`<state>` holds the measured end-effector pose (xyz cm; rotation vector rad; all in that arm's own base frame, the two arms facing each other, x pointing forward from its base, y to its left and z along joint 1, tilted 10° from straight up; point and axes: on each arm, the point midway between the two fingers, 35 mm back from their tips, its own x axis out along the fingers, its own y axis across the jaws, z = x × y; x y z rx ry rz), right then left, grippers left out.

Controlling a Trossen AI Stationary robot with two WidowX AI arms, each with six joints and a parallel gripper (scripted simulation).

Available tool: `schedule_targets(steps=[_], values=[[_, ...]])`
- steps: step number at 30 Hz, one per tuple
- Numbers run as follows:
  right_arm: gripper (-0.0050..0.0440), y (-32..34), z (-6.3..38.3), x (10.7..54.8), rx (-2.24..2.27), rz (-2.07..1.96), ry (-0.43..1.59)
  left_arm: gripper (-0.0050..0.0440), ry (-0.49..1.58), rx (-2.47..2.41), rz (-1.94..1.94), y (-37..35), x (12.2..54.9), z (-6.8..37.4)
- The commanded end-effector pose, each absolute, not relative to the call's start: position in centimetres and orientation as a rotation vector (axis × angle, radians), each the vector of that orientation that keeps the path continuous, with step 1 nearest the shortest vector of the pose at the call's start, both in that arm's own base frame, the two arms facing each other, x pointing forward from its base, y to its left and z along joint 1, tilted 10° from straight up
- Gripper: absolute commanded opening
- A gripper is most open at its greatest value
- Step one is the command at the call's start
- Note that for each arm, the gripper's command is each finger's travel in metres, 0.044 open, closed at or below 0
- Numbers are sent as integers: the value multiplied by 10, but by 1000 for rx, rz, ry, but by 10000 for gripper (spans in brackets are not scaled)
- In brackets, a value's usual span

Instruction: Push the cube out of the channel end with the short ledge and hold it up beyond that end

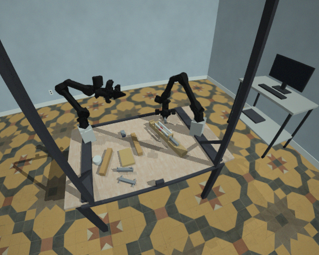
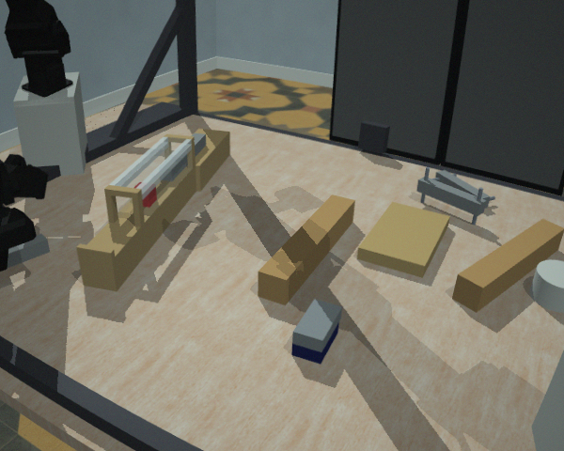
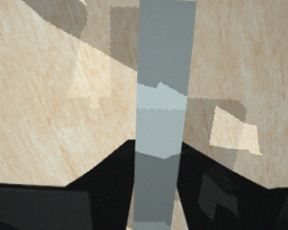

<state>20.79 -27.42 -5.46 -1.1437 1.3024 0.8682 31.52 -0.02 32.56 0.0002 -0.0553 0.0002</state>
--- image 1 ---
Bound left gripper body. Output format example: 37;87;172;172
102;84;121;104

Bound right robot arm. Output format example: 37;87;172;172
154;72;204;123

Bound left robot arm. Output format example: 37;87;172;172
55;75;114;129

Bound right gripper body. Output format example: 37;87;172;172
155;106;175;115

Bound grey cylinder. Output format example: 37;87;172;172
93;155;103;165

